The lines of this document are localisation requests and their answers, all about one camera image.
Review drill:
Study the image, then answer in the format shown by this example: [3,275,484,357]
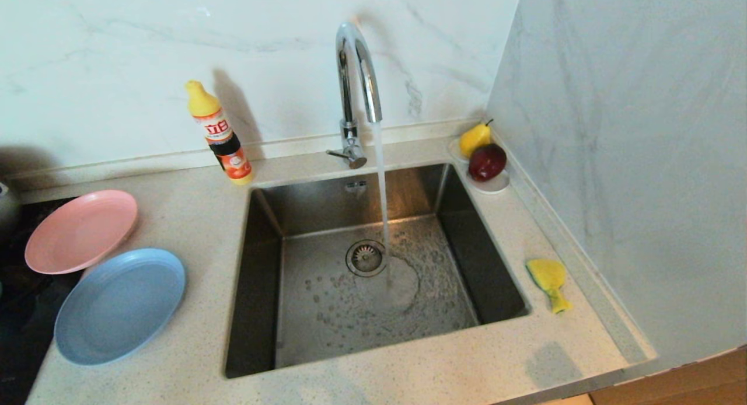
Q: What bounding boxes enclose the pink plate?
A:
[25,190,139,275]

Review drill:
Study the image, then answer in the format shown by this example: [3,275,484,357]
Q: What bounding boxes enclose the yellow orange dish soap bottle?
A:
[185,81,254,186]

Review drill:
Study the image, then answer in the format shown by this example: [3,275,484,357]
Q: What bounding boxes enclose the metal sink drain strainer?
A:
[345,240,389,278]

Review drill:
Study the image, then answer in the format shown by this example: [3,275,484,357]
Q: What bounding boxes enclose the yellow green sponge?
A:
[526,259,573,315]

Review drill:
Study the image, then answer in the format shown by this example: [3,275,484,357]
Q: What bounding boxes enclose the light blue plate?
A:
[54,248,187,367]

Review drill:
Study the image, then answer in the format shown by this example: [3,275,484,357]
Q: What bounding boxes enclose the silver kettle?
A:
[0,182,21,236]

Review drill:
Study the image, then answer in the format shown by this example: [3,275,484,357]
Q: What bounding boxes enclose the yellow pear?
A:
[459,119,494,159]

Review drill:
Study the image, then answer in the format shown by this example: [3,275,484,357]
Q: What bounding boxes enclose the small white dish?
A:
[448,137,511,195]

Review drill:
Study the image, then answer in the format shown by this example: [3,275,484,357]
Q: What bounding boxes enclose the stainless steel sink basin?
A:
[225,162,532,379]

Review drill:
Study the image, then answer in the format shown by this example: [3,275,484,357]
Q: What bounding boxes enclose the dark red apple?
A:
[468,144,508,183]

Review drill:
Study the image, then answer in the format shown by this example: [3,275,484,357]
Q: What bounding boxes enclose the black glass cooktop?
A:
[0,196,82,405]

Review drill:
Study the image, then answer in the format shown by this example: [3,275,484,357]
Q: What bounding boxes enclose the light wooden cabinet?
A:
[589,347,747,405]

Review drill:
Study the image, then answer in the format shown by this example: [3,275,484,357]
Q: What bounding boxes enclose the chrome gooseneck faucet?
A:
[326,22,384,170]

